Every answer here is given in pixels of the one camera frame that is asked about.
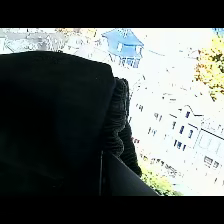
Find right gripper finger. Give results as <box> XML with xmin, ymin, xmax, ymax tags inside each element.
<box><xmin>101</xmin><ymin>150</ymin><xmax>160</xmax><ymax>197</ymax></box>

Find dark jeans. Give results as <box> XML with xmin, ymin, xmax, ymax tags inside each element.
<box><xmin>0</xmin><ymin>49</ymin><xmax>143</xmax><ymax>197</ymax></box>

